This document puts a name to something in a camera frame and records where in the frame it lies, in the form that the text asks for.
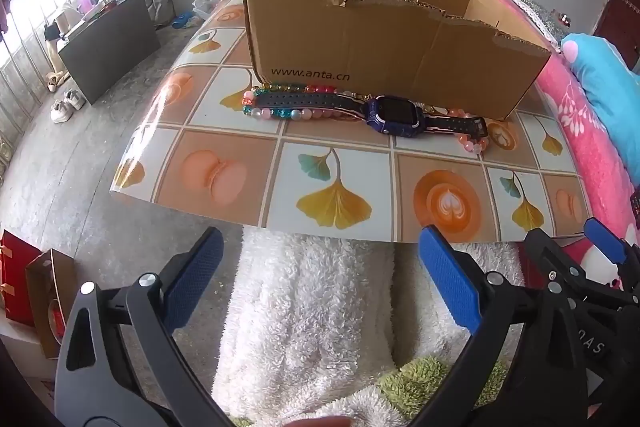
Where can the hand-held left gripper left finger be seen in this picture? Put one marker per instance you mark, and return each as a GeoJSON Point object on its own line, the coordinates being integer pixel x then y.
{"type": "Point", "coordinates": [192, 272]}

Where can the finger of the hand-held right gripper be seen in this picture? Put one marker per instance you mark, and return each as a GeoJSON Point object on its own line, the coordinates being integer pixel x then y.
{"type": "Point", "coordinates": [545, 252]}
{"type": "Point", "coordinates": [602, 237]}

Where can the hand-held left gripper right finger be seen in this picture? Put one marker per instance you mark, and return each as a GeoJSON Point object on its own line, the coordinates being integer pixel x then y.
{"type": "Point", "coordinates": [450, 277]}

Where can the brown cardboard box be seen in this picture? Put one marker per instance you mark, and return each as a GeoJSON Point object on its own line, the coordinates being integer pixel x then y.
{"type": "Point", "coordinates": [350, 42]}

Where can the green fluffy cloth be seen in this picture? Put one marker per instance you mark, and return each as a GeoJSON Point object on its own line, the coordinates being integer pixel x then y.
{"type": "Point", "coordinates": [420, 382]}

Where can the pink floral blanket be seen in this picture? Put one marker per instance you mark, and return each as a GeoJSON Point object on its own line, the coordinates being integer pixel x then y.
{"type": "Point", "coordinates": [585, 127]}

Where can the white fluffy blanket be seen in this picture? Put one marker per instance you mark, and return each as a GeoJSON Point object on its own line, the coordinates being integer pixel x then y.
{"type": "Point", "coordinates": [310, 332]}

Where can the small open brown box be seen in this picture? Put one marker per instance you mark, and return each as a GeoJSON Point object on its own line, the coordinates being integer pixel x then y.
{"type": "Point", "coordinates": [50, 277]}

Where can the blue pillow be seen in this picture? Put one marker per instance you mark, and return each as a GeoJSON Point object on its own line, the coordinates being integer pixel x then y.
{"type": "Point", "coordinates": [605, 92]}

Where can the red gift box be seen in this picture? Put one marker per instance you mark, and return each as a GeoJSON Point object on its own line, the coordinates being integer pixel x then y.
{"type": "Point", "coordinates": [17, 277]}

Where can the grey fuzzy blanket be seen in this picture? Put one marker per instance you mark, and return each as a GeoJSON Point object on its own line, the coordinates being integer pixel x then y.
{"type": "Point", "coordinates": [540, 17]}

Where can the dark red door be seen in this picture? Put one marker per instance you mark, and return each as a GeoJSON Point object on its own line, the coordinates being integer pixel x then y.
{"type": "Point", "coordinates": [622, 7]}

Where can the beige shoe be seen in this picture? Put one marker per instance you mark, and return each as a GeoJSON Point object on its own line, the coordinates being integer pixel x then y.
{"type": "Point", "coordinates": [57, 82]}

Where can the dark grey board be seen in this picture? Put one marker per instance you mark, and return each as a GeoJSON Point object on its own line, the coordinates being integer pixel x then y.
{"type": "Point", "coordinates": [110, 47]}

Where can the blue slippers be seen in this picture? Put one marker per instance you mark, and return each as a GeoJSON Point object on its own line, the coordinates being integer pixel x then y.
{"type": "Point", "coordinates": [185, 21]}

